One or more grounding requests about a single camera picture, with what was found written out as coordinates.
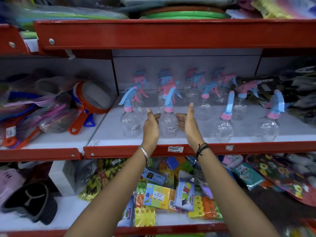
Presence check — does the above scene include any pink wrapped packet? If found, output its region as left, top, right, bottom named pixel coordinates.
left=222, top=155, right=244, bottom=169

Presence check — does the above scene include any floral print packet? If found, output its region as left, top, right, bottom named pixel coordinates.
left=245, top=154, right=316, bottom=207

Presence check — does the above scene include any colourful card peg packet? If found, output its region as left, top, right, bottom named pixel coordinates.
left=143, top=183, right=176, bottom=210

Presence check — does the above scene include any blue labelled packet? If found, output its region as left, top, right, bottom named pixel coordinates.
left=142, top=167, right=166, bottom=186

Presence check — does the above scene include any yellow orange clothes pegs pack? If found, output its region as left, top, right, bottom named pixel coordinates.
left=188, top=195, right=223, bottom=221

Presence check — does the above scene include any teal wrapped packet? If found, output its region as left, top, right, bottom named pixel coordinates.
left=232, top=162, right=264, bottom=191

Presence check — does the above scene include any red shelf rail with labels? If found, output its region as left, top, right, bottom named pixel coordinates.
left=83, top=141, right=316, bottom=160

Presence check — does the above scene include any red shelf rail with screw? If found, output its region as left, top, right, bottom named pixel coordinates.
left=0, top=147, right=83, bottom=162

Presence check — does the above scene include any orange rimmed mesh sieve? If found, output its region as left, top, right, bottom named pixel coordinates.
left=68, top=81, right=116, bottom=135

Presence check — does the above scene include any black wrist thread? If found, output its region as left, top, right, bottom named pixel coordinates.
left=196, top=143, right=210, bottom=161

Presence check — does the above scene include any person's left forearm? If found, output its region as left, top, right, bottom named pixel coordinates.
left=64, top=147, right=150, bottom=237

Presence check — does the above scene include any short red shelf rail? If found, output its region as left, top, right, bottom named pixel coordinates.
left=0, top=23, right=30, bottom=56

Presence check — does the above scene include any person's right forearm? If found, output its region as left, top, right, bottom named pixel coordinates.
left=196, top=144, right=280, bottom=237

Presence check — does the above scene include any person's left hand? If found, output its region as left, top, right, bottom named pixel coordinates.
left=142, top=108, right=161, bottom=149

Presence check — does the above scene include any pile of wrapped colourful utensils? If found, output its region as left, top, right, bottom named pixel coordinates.
left=0, top=68, right=83, bottom=149

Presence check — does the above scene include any long red shelf rail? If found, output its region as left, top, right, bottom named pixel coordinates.
left=34, top=19, right=316, bottom=51

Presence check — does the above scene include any stack of green plates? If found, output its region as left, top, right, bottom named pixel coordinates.
left=139, top=6, right=232, bottom=20

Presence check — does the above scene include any blue card peg packet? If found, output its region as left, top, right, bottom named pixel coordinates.
left=172, top=177, right=196, bottom=211

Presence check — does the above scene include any group of clear spray bottles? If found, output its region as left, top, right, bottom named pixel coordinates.
left=118, top=67, right=286, bottom=142

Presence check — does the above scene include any white cardboard box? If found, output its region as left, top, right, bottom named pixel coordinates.
left=48, top=160, right=83, bottom=197

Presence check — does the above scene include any black plastic holder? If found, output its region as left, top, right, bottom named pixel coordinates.
left=1, top=182, right=58, bottom=225

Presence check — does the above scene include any red bottom shelf rail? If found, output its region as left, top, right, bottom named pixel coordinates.
left=0, top=223, right=229, bottom=237

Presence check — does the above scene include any silver bangle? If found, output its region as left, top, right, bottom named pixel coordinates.
left=137, top=145, right=150, bottom=167

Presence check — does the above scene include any person's right hand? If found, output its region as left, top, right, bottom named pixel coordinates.
left=176, top=103, right=205, bottom=147

